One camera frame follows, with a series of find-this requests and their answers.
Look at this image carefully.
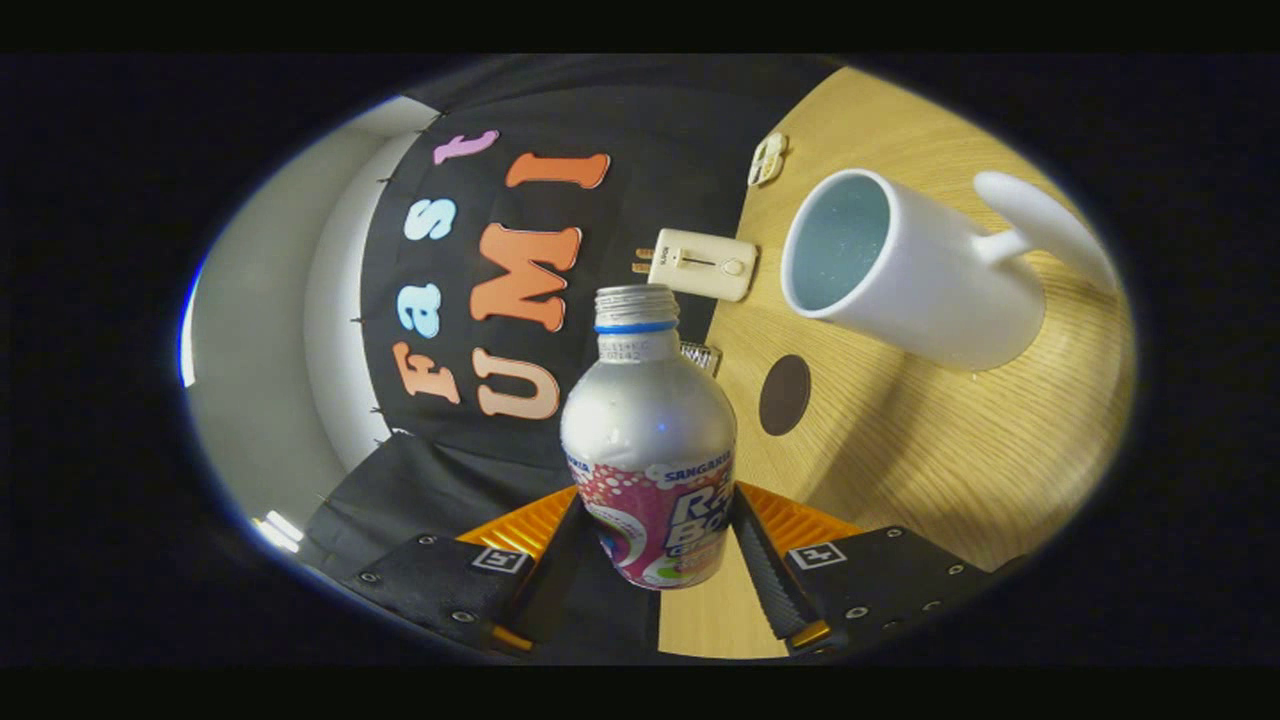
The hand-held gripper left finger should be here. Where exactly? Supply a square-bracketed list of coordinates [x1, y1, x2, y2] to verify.
[345, 487, 585, 656]

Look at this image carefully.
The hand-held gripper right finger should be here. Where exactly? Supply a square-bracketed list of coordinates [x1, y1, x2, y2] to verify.
[730, 482, 1001, 656]

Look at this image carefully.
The dark round coaster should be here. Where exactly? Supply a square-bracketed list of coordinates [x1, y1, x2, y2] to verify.
[758, 354, 812, 437]

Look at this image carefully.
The silver juice bottle pink label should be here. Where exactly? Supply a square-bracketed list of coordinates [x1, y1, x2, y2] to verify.
[560, 284, 738, 591]

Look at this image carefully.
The white cup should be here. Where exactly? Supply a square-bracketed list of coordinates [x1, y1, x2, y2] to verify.
[780, 168, 1119, 373]

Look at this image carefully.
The wooden table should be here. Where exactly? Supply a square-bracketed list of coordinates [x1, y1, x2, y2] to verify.
[658, 66, 1138, 659]

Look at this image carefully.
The white toaster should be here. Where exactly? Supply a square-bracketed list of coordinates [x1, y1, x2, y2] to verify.
[650, 228, 759, 303]

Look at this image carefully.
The large ceiling light panel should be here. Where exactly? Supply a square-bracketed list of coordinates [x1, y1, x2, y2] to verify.
[179, 260, 202, 389]

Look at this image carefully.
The white divided sauce tray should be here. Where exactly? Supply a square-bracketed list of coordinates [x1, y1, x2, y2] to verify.
[748, 132, 789, 188]

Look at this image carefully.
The black backdrop cloth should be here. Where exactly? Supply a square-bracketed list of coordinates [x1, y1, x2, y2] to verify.
[300, 56, 851, 666]

